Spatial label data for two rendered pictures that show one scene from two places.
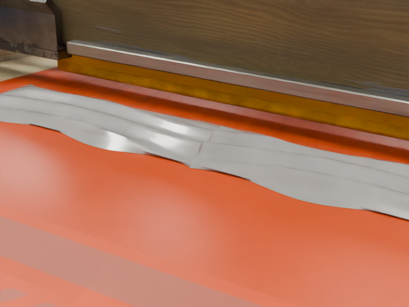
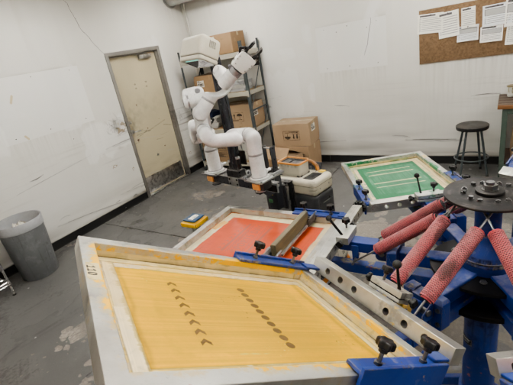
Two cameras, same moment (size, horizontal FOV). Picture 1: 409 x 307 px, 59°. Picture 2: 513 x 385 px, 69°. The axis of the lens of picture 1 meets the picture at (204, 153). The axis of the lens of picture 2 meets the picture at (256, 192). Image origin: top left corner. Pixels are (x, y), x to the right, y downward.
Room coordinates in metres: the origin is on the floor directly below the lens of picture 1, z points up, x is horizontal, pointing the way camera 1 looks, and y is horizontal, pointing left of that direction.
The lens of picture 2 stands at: (0.70, -1.64, 1.95)
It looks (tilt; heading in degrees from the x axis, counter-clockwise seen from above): 22 degrees down; 109
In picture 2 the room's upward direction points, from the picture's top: 11 degrees counter-clockwise
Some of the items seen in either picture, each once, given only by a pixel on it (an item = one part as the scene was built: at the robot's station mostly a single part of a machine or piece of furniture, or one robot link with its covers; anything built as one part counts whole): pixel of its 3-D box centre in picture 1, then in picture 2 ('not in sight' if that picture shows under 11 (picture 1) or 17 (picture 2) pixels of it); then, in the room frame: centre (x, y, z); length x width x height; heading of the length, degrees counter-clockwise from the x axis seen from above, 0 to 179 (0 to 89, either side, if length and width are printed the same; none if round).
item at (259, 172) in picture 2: not in sight; (259, 165); (0.02, 0.52, 1.21); 0.16 x 0.13 x 0.15; 62
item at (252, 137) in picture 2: not in sight; (253, 142); (0.01, 0.51, 1.37); 0.13 x 0.10 x 0.16; 120
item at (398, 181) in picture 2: not in sight; (404, 173); (0.89, 0.61, 1.05); 1.08 x 0.61 x 0.23; 103
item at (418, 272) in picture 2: not in sight; (334, 262); (0.51, -0.09, 0.89); 1.24 x 0.06 x 0.06; 163
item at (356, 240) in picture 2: not in sight; (359, 244); (0.63, -0.13, 1.02); 0.17 x 0.06 x 0.05; 163
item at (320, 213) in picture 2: not in sight; (317, 217); (0.40, 0.23, 0.98); 0.30 x 0.05 x 0.07; 163
